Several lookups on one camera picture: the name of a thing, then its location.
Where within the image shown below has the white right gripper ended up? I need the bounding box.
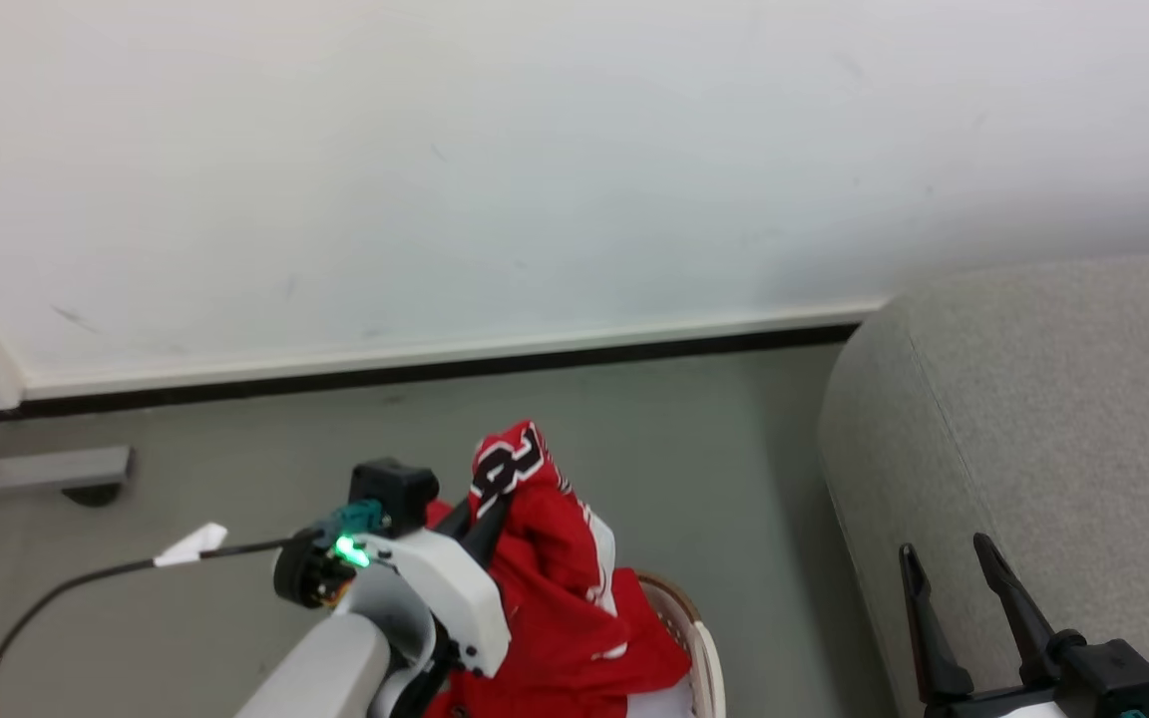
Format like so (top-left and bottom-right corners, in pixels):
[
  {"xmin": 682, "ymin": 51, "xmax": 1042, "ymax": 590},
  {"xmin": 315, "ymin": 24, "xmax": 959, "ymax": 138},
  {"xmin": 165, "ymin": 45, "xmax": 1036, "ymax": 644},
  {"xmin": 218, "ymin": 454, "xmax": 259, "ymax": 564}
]
[{"xmin": 898, "ymin": 533, "xmax": 1149, "ymax": 718}]

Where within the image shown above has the red sports jersey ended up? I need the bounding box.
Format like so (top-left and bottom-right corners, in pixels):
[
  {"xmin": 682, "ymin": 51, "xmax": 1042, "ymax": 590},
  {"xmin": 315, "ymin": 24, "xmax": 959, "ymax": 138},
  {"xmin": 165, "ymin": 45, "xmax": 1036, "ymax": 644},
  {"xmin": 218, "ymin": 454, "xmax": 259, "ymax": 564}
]
[{"xmin": 423, "ymin": 420, "xmax": 693, "ymax": 718}]

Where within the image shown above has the white cable tag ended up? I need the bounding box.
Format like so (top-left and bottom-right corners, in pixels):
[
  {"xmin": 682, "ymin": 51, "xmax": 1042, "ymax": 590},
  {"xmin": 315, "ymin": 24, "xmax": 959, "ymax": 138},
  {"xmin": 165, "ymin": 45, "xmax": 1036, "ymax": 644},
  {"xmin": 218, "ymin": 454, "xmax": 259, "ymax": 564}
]
[{"xmin": 153, "ymin": 523, "xmax": 229, "ymax": 568}]

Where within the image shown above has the white garment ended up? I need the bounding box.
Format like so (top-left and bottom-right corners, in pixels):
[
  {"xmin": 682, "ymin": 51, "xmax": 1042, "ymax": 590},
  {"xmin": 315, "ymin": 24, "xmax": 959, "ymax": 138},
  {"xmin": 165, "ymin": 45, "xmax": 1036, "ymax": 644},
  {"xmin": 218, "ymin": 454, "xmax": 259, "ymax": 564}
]
[{"xmin": 626, "ymin": 676, "xmax": 697, "ymax": 718}]

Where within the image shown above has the grey metal furniture leg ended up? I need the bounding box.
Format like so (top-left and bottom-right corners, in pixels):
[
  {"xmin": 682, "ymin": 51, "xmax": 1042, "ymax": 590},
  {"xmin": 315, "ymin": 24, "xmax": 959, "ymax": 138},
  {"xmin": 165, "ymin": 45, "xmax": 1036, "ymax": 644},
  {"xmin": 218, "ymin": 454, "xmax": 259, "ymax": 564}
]
[{"xmin": 0, "ymin": 399, "xmax": 135, "ymax": 502}]

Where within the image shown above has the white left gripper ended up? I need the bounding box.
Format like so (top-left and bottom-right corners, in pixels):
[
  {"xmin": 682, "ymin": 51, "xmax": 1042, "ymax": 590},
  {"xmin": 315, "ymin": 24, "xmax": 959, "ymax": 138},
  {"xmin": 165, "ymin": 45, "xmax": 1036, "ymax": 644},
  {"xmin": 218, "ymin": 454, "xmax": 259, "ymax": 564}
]
[{"xmin": 355, "ymin": 497, "xmax": 513, "ymax": 680}]

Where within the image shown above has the thin black cable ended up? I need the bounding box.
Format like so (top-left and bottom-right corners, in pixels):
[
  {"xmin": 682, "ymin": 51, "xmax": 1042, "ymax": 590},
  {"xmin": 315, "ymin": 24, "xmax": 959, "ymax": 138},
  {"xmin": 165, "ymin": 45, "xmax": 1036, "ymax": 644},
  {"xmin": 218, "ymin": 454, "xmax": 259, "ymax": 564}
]
[{"xmin": 0, "ymin": 537, "xmax": 298, "ymax": 718}]

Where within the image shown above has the beige laundry basket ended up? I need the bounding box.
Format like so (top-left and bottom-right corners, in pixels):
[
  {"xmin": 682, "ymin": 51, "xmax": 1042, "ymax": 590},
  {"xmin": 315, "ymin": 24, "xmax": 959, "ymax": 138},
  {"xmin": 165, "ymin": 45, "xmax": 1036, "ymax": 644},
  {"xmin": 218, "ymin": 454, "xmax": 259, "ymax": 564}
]
[{"xmin": 634, "ymin": 569, "xmax": 728, "ymax": 718}]

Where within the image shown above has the grey fabric sofa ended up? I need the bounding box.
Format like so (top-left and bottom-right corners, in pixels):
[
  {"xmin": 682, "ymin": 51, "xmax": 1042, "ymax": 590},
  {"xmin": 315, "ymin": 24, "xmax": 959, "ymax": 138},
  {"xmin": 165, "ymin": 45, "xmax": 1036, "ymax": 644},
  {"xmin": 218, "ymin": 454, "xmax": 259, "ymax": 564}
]
[{"xmin": 818, "ymin": 249, "xmax": 1149, "ymax": 718}]

